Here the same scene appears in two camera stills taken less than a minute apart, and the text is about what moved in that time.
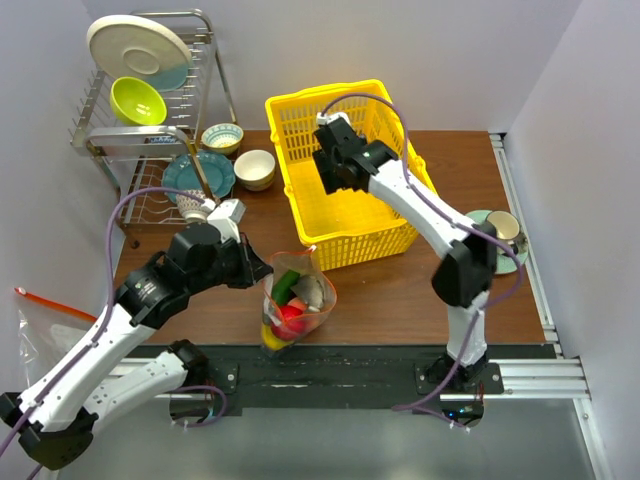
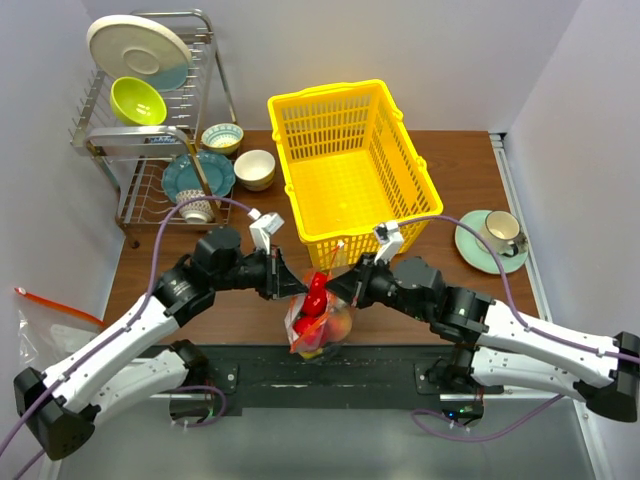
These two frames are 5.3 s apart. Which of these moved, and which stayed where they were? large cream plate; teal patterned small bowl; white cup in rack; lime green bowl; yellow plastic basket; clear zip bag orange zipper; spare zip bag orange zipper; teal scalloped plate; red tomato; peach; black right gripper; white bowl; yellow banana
Moved: red tomato; yellow banana; black right gripper; peach; clear zip bag orange zipper
Stayed: spare zip bag orange zipper; teal patterned small bowl; large cream plate; white bowl; white cup in rack; yellow plastic basket; lime green bowl; teal scalloped plate
